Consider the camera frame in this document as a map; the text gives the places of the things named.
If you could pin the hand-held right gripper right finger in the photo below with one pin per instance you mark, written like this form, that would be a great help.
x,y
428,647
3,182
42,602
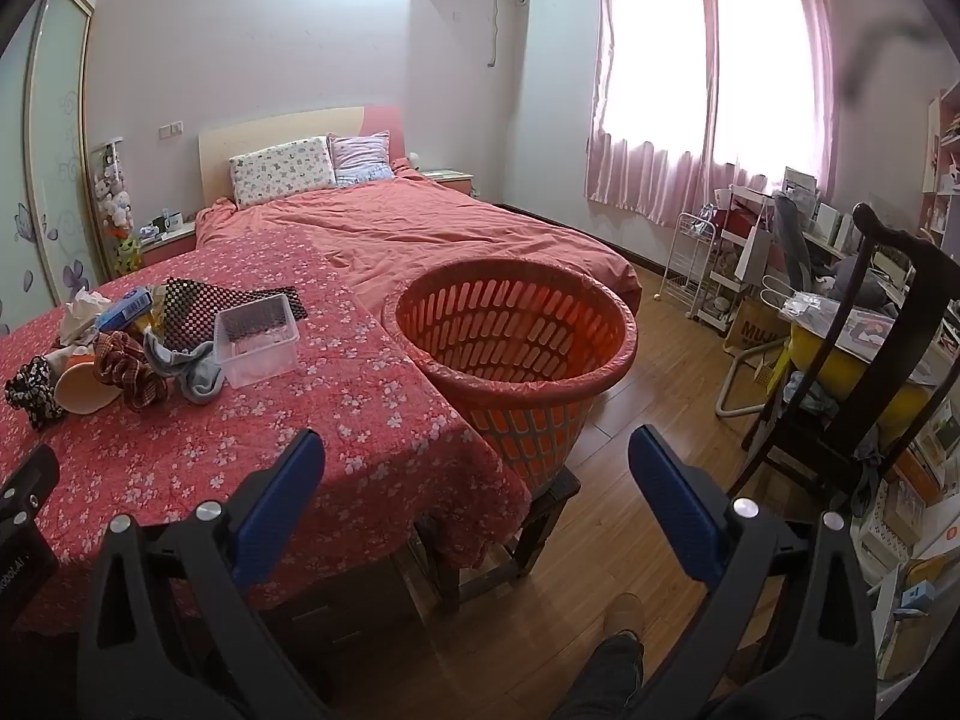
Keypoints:
x,y
675,502

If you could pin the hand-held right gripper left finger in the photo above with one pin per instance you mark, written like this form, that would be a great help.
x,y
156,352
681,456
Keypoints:
x,y
283,499

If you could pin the orange plastic laundry basket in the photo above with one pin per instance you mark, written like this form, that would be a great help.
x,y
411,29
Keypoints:
x,y
525,420

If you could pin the blue tissue pack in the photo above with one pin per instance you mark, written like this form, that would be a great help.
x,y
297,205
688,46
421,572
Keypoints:
x,y
124,309

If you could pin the red floral table cloth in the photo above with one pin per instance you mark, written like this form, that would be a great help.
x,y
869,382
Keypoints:
x,y
300,420

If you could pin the person's brown shoe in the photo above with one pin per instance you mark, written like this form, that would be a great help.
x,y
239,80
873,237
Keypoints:
x,y
624,615

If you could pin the dark wooden stool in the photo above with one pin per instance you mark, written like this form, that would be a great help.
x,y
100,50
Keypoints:
x,y
551,499

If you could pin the black floral scrunchie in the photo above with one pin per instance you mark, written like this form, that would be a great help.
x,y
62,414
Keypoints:
x,y
30,390

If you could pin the gray sock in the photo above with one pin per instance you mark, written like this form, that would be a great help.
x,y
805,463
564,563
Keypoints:
x,y
199,379

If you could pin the clear plastic box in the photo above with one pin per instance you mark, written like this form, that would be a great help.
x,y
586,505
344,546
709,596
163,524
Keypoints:
x,y
259,352

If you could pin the orange paper cup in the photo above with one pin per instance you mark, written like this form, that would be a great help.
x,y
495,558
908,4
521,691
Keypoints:
x,y
79,390

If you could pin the red plaid scrunchie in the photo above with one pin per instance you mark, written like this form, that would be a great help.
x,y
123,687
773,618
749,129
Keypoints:
x,y
124,375

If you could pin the person's foot in slipper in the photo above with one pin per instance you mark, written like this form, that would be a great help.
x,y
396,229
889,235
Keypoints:
x,y
604,679

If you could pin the black white checkered cloth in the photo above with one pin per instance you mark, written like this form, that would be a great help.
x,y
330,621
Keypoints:
x,y
187,307

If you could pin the yellow plastic basin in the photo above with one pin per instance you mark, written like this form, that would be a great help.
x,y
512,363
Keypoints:
x,y
847,371

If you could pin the crumpled white tissue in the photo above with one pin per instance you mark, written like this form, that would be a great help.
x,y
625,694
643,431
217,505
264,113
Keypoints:
x,y
79,315

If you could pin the pile of boxes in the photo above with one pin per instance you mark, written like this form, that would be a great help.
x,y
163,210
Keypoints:
x,y
919,532

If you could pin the white storage trolley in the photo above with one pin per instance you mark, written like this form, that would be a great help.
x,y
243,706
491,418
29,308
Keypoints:
x,y
739,240

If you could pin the pink nightstand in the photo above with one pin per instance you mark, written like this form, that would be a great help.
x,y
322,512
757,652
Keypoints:
x,y
169,244
454,184

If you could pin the gray office chair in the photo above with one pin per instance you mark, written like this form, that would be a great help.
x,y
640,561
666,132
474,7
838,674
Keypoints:
x,y
795,240

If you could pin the gray bag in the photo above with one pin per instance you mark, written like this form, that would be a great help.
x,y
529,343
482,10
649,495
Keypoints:
x,y
862,281

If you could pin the bed with red quilt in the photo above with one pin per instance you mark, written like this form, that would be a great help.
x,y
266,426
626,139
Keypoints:
x,y
450,232

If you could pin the white floral pillow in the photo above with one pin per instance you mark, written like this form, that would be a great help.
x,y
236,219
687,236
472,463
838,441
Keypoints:
x,y
281,172

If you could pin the dark wooden chair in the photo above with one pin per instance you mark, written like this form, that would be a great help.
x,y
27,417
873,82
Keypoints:
x,y
922,277

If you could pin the hanging plush toys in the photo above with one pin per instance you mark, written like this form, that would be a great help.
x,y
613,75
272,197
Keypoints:
x,y
116,202

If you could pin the pink curtain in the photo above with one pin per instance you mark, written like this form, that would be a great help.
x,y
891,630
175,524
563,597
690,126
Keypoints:
x,y
795,135
645,157

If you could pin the pink striped pillow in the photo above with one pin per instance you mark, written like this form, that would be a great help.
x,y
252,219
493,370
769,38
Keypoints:
x,y
360,157

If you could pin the beige and pink headboard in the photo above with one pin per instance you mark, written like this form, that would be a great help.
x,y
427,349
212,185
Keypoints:
x,y
225,136

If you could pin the wardrobe with flower print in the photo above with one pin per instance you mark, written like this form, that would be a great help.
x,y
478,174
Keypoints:
x,y
52,165

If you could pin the white and pink bookshelf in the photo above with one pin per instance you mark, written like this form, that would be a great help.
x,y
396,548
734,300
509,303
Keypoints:
x,y
945,157

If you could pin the white air conditioner pipe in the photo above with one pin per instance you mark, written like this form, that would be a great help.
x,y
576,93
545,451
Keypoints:
x,y
495,30

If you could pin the white metal tube frame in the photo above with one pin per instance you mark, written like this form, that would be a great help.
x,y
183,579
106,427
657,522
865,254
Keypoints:
x,y
739,386

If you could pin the white wall socket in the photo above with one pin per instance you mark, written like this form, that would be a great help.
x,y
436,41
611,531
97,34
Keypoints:
x,y
171,130

